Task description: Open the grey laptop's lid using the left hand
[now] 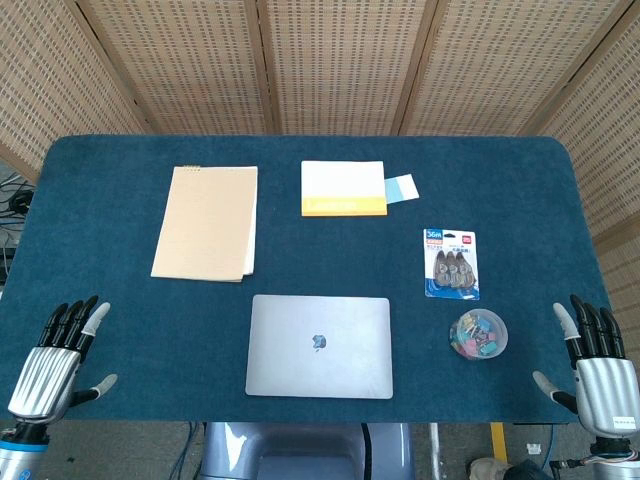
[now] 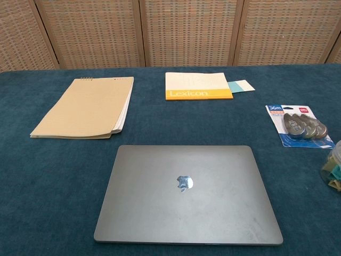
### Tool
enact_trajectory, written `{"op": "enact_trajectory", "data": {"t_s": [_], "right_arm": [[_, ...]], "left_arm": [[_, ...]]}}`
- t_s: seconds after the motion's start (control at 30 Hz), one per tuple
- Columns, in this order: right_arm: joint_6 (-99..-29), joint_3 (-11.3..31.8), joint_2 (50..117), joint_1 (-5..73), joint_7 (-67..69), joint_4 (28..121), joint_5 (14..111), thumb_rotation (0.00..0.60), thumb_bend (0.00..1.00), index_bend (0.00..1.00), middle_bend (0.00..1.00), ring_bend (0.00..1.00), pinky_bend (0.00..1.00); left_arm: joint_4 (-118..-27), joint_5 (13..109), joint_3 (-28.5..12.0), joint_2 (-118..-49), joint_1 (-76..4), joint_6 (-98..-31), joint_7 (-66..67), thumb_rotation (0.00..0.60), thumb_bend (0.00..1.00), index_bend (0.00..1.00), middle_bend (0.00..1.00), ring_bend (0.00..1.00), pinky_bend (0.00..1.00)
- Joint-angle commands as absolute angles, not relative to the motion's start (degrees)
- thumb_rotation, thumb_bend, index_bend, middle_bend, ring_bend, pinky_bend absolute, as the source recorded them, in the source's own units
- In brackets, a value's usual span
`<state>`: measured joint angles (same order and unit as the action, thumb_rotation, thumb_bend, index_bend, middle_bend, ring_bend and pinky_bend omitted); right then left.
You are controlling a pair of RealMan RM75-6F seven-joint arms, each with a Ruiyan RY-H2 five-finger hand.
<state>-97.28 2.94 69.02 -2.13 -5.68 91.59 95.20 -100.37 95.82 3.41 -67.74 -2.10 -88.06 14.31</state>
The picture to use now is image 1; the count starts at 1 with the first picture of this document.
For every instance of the white and orange book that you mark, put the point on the white and orange book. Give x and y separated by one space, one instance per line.
342 182

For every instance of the blue correction tape pack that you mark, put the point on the blue correction tape pack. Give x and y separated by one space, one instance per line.
452 267

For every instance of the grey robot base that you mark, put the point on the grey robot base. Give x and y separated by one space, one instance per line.
305 452

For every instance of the silver grey laptop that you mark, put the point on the silver grey laptop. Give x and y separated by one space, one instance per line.
320 365

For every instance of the clear tub of binder clips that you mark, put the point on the clear tub of binder clips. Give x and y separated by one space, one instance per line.
477 335

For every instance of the beige paper notepad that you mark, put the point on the beige paper notepad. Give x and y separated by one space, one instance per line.
205 225

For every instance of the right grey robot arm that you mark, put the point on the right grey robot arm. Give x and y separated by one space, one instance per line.
610 462

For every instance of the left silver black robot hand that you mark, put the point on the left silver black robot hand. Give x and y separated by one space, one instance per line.
47 372

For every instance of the blue fabric table mat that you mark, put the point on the blue fabric table mat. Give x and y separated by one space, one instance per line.
150 340

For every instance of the blue and white sticky notes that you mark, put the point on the blue and white sticky notes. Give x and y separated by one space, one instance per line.
402 187

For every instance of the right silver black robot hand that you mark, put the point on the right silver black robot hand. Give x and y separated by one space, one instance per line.
605 390

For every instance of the small white floor object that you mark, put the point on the small white floor object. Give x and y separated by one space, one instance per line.
535 448

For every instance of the beige shoe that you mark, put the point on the beige shoe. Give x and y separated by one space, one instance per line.
487 470

